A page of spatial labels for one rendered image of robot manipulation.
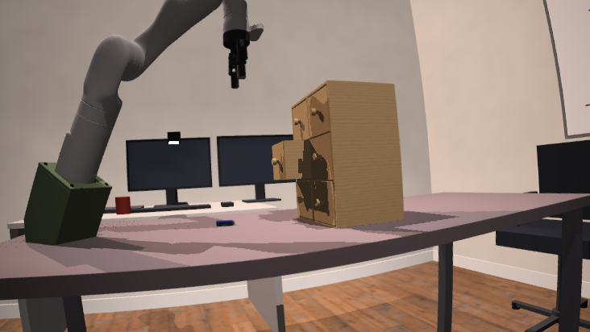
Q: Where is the small brown chest of drawers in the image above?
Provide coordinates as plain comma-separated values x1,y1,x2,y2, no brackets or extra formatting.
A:
292,81,404,229

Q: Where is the blue aa battery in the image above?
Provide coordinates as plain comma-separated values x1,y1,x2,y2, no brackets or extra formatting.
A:
216,220,235,226

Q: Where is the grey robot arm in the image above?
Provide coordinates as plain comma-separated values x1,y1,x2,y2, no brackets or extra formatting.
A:
55,0,264,184

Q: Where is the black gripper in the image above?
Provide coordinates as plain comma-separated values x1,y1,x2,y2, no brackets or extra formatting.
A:
223,29,250,89

